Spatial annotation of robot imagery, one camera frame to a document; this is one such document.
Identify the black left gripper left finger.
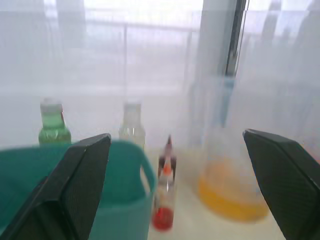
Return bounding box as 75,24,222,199
0,132,112,240

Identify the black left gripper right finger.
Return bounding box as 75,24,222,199
242,128,320,240

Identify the large beaker with yellow liquid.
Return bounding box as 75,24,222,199
189,73,271,223

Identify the green glass bottle white cap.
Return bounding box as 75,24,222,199
38,98,73,146

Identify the tall clear bottle white cap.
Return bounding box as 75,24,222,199
118,101,147,151

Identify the small clear bottle red liquid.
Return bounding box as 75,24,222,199
151,159,176,233

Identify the teal plastic basket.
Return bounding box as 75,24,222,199
0,139,159,240

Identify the dark vertical window post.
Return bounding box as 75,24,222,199
224,0,249,77

